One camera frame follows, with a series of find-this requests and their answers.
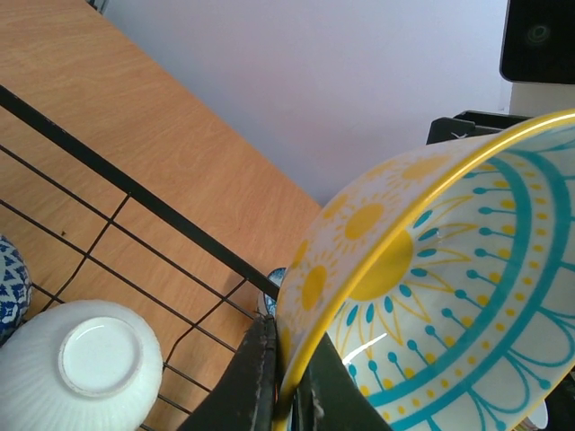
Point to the yellow rimmed bowl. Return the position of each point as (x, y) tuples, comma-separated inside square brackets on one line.
[(444, 278)]

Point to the white ceramic bowl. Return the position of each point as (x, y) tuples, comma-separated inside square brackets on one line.
[(83, 365)]

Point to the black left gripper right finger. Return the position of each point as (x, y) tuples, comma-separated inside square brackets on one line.
[(327, 398)]

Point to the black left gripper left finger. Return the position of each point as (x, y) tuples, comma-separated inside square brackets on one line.
[(244, 397)]

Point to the black wire dish rack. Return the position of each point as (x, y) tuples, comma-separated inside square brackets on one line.
[(89, 231)]

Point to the blue patterned bowl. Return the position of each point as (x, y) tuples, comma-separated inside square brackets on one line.
[(15, 289)]

